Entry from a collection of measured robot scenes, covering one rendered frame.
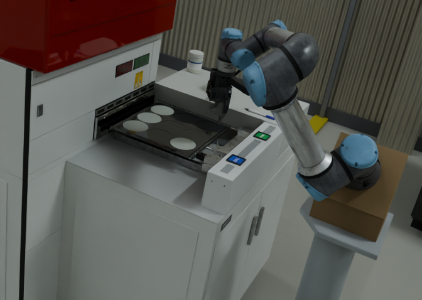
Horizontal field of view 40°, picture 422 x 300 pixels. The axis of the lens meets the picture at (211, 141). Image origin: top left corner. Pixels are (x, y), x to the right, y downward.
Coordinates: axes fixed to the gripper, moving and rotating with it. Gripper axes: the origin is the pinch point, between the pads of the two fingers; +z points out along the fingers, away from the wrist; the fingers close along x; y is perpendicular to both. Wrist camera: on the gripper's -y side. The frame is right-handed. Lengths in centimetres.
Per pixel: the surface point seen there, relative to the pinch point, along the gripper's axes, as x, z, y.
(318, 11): -255, 26, -141
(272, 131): -2.0, 5.9, -22.4
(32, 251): 22, 49, 68
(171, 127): -10.8, 11.3, 16.9
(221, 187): 37.5, 7.1, 6.6
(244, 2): -295, 36, -88
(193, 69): -59, 5, 1
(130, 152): -2.2, 18.4, 33.3
